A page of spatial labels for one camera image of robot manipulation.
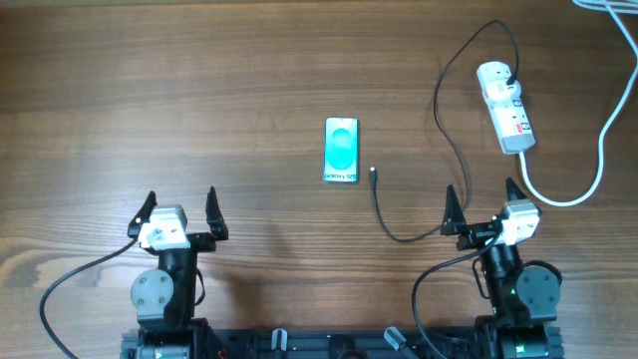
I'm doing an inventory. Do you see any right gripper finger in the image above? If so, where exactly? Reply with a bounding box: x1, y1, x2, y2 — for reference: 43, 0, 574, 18
440, 184, 467, 236
505, 178, 527, 201

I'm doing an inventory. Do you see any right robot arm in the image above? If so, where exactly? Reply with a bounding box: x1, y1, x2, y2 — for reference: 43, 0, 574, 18
441, 179, 564, 359

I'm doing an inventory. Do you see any white charger plug adapter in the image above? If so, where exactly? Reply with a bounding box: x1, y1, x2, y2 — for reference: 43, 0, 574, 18
482, 80, 521, 107

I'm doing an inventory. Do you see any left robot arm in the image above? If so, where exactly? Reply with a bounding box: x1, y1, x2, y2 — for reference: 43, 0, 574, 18
120, 188, 228, 359

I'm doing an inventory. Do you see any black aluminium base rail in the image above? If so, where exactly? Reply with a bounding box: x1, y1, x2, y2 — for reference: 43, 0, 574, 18
120, 325, 565, 359

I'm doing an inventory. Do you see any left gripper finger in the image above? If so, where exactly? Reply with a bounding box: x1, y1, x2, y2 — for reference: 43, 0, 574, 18
127, 190, 157, 238
205, 186, 228, 241

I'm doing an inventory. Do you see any white power strip cord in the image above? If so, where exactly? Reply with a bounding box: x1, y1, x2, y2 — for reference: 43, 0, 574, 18
517, 0, 638, 208

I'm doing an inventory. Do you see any Galaxy S25 smartphone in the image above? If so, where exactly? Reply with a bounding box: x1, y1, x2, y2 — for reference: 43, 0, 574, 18
323, 118, 359, 183

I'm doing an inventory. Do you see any black USB charging cable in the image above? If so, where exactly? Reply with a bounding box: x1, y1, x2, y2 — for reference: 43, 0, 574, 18
369, 19, 520, 244

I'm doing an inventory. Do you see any white power strip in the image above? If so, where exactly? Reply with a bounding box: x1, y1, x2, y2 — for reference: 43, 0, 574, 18
477, 61, 535, 155

